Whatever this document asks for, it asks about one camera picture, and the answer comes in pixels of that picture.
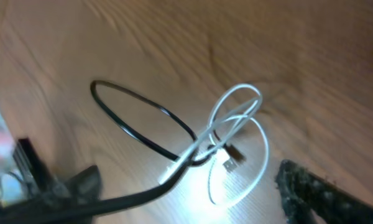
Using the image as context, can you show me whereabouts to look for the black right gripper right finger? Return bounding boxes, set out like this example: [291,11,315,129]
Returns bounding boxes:
[275,159,373,224]

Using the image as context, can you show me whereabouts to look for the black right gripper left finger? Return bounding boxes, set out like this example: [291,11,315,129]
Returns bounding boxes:
[0,138,102,218]

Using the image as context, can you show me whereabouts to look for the white cable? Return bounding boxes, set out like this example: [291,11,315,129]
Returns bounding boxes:
[157,83,270,206]

